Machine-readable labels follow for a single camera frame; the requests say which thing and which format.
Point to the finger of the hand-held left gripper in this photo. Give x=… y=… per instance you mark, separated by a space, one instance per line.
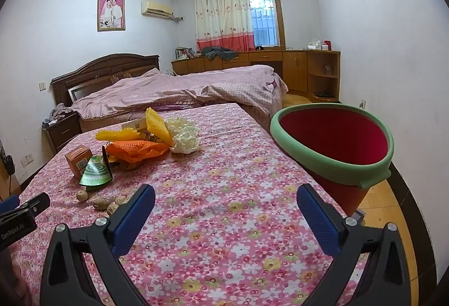
x=35 y=202
x=8 y=202

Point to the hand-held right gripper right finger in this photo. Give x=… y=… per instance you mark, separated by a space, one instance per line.
x=317 y=218

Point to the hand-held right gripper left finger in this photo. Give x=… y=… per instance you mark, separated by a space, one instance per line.
x=135 y=218

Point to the walnut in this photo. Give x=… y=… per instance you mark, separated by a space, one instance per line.
x=134 y=165
x=82 y=195
x=112 y=210
x=121 y=201
x=101 y=203

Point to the green paper packet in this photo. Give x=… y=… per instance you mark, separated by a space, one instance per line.
x=95 y=174

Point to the small orange cardboard box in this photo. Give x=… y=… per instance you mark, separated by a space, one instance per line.
x=77 y=160

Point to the orange plastic bag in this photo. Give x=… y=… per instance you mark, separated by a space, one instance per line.
x=135 y=150

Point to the red bucket with green rim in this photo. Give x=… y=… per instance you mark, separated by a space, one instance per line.
x=333 y=137

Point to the white cardboard packet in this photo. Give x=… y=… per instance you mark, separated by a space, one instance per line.
x=135 y=124

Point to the wooden wardrobe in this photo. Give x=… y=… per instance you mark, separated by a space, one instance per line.
x=5 y=186

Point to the black plug adapter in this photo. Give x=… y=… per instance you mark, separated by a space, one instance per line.
x=8 y=162

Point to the dark wooden nightstand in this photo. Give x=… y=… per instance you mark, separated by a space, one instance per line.
x=63 y=132

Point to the pink floral sheet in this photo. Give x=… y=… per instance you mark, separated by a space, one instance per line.
x=217 y=193

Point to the crumpled cloth on nightstand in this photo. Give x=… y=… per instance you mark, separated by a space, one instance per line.
x=60 y=112

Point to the round wooden stool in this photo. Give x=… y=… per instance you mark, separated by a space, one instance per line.
x=296 y=99

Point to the black flat box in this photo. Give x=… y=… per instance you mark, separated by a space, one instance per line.
x=322 y=94

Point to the pink quilt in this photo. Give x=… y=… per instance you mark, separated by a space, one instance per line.
x=196 y=85

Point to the wooden cabinet unit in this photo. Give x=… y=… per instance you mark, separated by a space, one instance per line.
x=298 y=69

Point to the dark wooden headboard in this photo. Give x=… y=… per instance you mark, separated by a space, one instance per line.
x=105 y=69

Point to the row of books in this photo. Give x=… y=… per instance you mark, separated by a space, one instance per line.
x=184 y=53

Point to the small red box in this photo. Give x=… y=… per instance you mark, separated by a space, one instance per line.
x=326 y=45

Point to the dark grey clothes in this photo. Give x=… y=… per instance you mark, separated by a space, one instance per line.
x=219 y=54

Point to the barred window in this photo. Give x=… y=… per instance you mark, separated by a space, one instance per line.
x=263 y=18

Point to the cream and red curtain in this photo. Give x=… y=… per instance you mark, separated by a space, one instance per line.
x=222 y=16

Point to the white wall socket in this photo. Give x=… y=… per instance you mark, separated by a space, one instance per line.
x=27 y=159

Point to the wall light switch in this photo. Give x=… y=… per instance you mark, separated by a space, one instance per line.
x=42 y=86

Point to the framed wall photo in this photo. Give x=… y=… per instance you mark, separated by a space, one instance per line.
x=111 y=13

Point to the wall air conditioner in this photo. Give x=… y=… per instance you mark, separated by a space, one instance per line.
x=156 y=8

